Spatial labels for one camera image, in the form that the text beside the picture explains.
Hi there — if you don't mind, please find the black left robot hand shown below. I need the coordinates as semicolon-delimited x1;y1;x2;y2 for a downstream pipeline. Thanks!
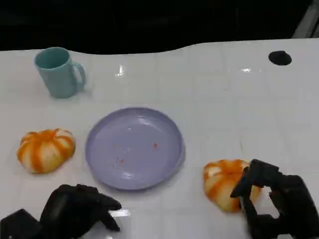
39;184;123;239

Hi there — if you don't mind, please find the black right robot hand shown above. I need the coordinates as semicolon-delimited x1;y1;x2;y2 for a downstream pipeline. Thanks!
230;159;319;239

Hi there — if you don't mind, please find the orange and white bread roll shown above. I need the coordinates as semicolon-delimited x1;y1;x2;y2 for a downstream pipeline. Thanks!
203;159;262;213
16;128;76;174

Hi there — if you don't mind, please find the lilac plate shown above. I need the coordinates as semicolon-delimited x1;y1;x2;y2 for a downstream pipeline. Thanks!
85;107;186;191

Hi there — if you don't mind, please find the pale green mug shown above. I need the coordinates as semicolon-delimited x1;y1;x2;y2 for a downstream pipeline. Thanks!
34;47;87;99

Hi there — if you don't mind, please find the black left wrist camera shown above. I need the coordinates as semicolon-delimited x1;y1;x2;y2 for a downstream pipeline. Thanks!
0;209;42;239

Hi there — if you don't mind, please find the black table cable grommet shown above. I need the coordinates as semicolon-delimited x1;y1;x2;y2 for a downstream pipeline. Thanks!
268;50;293;66

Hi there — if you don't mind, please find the grey metal frame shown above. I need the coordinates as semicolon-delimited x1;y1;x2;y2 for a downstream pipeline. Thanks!
291;0;319;39

